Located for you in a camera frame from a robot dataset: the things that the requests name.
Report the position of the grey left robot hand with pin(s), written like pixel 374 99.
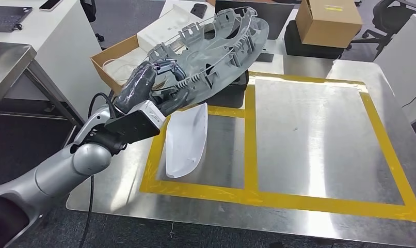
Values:
pixel 136 85

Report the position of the grey plastic wheel cover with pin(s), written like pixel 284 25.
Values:
pixel 225 54

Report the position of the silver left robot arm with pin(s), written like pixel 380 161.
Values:
pixel 57 174

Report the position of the open brown cardboard box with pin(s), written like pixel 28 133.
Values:
pixel 103 65

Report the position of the black chair caster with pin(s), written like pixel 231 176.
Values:
pixel 99 37

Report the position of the white foam box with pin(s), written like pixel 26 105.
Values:
pixel 167 29

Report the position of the white round object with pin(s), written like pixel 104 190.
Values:
pixel 187 143

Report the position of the white desk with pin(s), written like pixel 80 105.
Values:
pixel 64 44

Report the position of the black foam case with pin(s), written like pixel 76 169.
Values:
pixel 232 94

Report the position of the black phone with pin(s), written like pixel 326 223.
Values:
pixel 198 10

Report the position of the white phone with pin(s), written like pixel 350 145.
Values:
pixel 50 4

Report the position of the steel table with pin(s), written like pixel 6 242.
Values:
pixel 6 65

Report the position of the small black flat object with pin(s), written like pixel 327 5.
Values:
pixel 264 56

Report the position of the dark keyboard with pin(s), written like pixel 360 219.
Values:
pixel 6 19

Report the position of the dark grey flat case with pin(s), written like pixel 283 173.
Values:
pixel 280 17

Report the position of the black padded case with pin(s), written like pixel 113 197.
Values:
pixel 314 51

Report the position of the closed brown cardboard box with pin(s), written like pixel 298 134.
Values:
pixel 327 24

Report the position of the black office chair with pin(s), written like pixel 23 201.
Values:
pixel 385 20

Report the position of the white cabinet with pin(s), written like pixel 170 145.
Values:
pixel 406 58

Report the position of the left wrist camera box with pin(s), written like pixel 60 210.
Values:
pixel 136 125

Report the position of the yellow workbench tape frame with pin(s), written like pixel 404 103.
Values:
pixel 250 154

